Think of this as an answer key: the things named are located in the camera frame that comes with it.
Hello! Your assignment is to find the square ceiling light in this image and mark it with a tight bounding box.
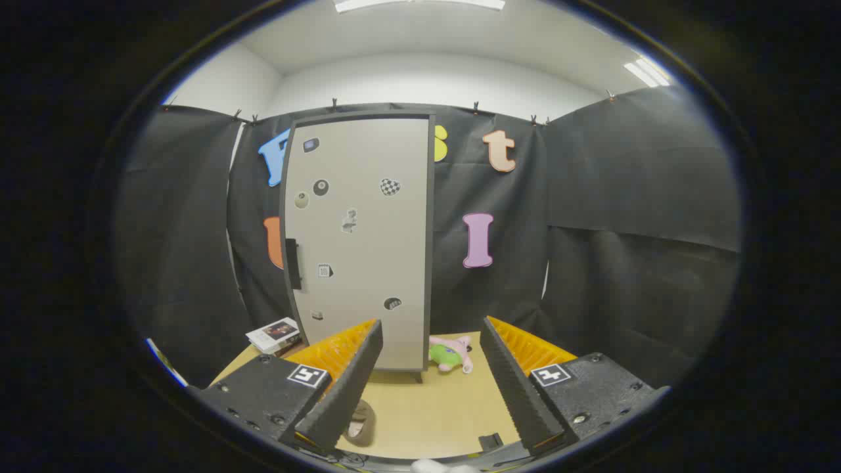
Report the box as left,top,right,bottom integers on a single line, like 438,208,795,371
623,57,671,88

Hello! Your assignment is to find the black door handle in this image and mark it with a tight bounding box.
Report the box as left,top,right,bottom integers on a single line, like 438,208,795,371
285,238,303,290

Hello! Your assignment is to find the long ceiling light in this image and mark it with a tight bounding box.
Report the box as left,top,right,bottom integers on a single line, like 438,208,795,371
334,0,507,14

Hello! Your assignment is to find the brown fuzzy shoe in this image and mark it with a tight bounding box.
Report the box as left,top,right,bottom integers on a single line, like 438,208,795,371
343,399,377,448

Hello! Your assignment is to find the grey shoe cabinet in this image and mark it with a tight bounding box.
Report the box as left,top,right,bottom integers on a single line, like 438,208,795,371
279,110,436,384

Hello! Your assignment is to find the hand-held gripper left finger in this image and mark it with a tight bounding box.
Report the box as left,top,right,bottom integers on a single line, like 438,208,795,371
187,319,384,455

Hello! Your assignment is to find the white printed box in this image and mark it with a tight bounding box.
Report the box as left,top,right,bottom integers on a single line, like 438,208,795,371
246,317,302,354

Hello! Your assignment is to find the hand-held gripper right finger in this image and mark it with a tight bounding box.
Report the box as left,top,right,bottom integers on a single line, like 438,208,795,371
480,316,671,457

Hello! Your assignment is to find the pink and green plush toy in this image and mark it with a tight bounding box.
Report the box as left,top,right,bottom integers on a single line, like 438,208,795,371
428,335,474,375

